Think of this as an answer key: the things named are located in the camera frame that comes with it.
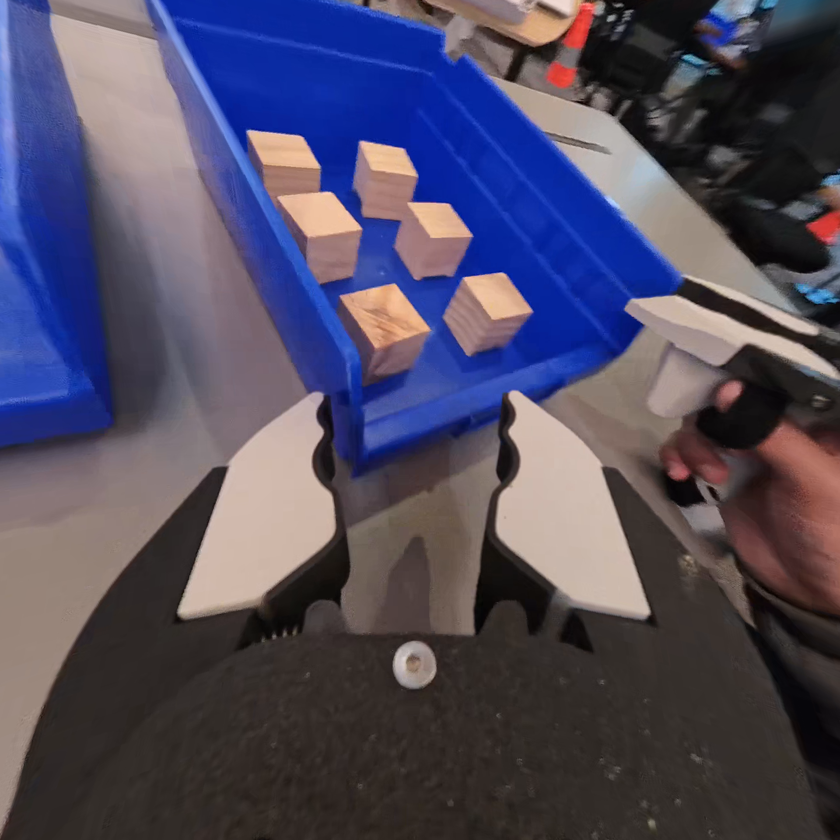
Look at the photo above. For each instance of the person's right forearm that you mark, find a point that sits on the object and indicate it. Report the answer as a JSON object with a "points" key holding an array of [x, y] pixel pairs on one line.
{"points": [[800, 689]]}

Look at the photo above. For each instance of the person's right hand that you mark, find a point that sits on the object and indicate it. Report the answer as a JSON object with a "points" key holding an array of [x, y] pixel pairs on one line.
{"points": [[787, 512]]}

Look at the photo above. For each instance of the red plastic object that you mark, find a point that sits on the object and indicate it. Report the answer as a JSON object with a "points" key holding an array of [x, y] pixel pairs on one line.
{"points": [[825, 228]]}

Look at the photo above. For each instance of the orange traffic cone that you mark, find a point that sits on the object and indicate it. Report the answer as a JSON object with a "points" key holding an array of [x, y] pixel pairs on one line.
{"points": [[569, 52]]}

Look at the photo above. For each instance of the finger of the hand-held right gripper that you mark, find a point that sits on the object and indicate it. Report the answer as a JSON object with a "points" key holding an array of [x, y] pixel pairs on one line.
{"points": [[754, 305], [702, 328]]}

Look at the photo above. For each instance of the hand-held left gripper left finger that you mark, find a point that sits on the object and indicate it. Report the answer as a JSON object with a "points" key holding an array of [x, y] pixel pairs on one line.
{"points": [[262, 525]]}

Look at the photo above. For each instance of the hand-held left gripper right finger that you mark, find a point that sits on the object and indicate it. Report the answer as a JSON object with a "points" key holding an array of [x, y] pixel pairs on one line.
{"points": [[571, 531]]}

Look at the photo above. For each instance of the wood and white document stand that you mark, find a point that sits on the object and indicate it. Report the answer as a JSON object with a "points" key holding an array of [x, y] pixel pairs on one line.
{"points": [[531, 23]]}

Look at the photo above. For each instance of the blue plastic bin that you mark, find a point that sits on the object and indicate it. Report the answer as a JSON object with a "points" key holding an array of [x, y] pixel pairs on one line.
{"points": [[39, 262], [525, 197]]}

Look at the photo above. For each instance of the black office chair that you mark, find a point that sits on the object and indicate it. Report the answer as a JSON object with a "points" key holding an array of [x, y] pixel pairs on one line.
{"points": [[643, 59]]}

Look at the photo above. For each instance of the cluster of taped wooden cubes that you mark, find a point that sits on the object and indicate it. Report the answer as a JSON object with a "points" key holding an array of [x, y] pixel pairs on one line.
{"points": [[321, 229]]}

